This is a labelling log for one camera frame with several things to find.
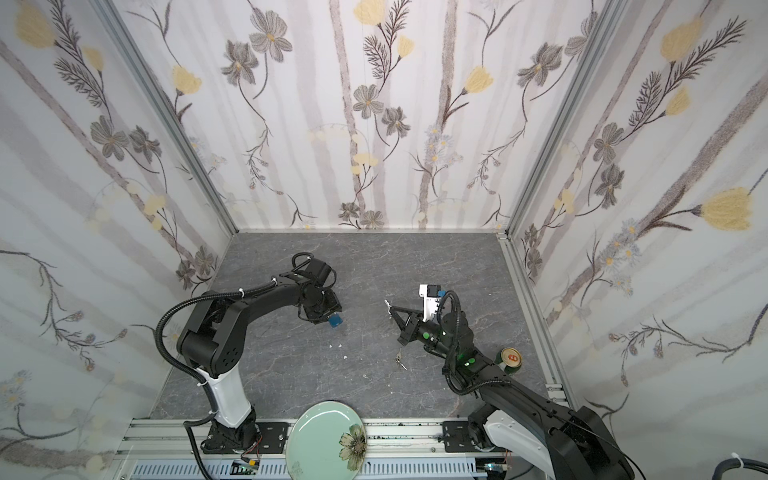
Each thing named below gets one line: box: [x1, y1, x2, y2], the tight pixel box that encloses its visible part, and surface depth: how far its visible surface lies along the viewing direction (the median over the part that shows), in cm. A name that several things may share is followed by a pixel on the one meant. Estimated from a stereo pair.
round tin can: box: [494, 347, 522, 375], surface depth 78 cm
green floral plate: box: [285, 400, 367, 480], surface depth 74 cm
